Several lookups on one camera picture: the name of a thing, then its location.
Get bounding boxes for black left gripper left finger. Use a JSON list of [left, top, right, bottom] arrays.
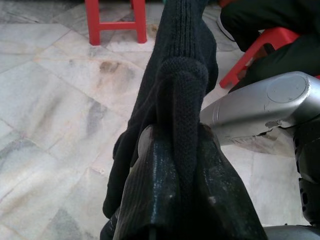
[[112, 124, 183, 240]]

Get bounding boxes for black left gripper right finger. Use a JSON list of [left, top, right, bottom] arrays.
[[184, 123, 270, 240]]

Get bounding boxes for black shirt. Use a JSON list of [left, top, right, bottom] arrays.
[[99, 0, 220, 240]]

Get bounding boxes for person in dark clothes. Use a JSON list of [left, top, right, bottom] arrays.
[[216, 0, 320, 93]]

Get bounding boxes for red plastic stool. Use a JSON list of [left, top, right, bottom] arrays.
[[219, 26, 320, 89], [84, 0, 148, 46]]

